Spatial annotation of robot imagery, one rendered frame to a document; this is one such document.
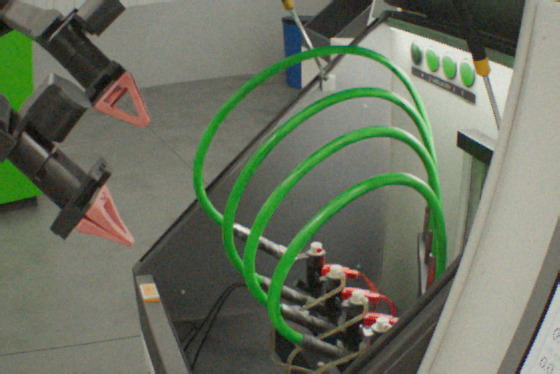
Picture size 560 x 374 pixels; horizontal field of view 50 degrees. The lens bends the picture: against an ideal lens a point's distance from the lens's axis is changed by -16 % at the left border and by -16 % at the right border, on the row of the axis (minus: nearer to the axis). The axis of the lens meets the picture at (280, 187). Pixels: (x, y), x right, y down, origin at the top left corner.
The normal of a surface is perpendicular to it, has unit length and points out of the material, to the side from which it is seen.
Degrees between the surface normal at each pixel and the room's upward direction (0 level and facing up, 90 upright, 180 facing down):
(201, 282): 90
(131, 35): 90
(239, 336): 0
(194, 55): 90
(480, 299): 76
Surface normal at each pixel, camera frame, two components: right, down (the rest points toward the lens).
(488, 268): -0.92, -0.11
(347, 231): 0.31, 0.33
